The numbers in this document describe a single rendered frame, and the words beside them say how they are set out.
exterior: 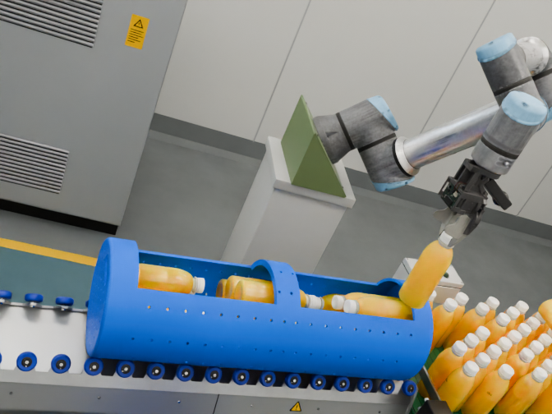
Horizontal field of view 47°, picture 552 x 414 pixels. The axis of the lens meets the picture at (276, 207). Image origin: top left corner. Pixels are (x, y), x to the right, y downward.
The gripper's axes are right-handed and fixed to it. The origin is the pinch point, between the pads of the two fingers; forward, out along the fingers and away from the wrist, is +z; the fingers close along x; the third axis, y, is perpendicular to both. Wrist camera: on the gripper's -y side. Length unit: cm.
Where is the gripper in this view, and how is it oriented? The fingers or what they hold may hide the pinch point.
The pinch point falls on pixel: (449, 236)
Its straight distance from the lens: 158.5
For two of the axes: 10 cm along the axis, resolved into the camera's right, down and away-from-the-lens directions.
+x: 2.3, 5.6, -7.9
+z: -3.8, 8.0, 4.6
